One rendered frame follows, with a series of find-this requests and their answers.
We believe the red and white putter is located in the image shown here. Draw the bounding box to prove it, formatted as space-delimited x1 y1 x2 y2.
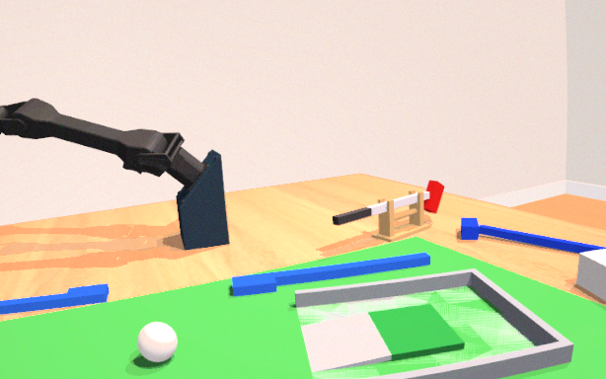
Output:
333 180 444 226

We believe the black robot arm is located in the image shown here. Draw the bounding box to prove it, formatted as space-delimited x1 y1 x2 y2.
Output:
0 98 208 192

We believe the white ball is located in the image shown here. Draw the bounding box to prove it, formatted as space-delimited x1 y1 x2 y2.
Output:
137 322 178 362

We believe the bright green flat mat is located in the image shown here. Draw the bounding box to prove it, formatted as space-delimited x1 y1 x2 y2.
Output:
0 236 606 379

